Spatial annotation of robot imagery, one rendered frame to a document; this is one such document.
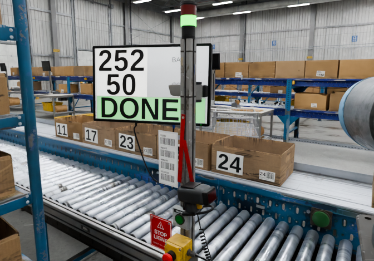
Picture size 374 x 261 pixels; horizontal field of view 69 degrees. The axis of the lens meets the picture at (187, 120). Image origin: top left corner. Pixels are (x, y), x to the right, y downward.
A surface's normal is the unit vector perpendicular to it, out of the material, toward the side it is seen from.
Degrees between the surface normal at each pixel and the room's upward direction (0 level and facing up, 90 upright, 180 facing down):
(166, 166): 90
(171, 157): 90
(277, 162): 90
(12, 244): 90
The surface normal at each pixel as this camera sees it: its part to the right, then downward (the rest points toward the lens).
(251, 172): -0.56, 0.15
